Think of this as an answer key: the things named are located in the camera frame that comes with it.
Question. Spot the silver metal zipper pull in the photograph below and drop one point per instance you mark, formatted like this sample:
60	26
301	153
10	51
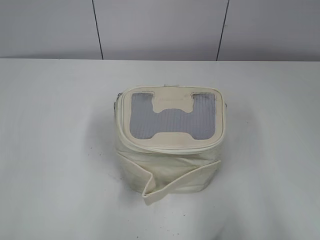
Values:
115	106

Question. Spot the cream fabric zipper bag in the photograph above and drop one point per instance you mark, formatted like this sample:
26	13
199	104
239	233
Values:
169	139

